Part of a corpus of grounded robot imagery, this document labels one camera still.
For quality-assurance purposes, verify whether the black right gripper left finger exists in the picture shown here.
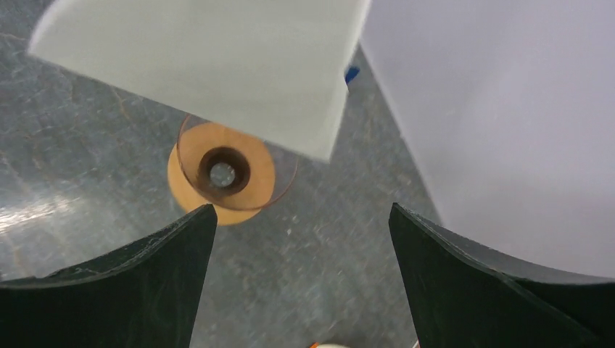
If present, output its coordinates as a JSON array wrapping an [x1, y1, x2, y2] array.
[[1, 205, 218, 347]]

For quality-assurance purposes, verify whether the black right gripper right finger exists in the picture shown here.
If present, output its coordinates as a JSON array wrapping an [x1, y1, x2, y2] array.
[[389, 204, 614, 347]]

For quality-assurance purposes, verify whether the clear pink glass dripper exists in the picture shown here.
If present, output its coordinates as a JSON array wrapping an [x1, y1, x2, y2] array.
[[175, 114, 299, 211]]

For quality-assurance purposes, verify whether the white paper coffee filter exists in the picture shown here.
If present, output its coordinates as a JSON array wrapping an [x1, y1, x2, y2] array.
[[28, 0, 371, 162]]

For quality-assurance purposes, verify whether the blue Doritos chip bag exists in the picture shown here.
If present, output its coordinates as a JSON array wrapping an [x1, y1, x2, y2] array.
[[344, 65, 360, 85]]

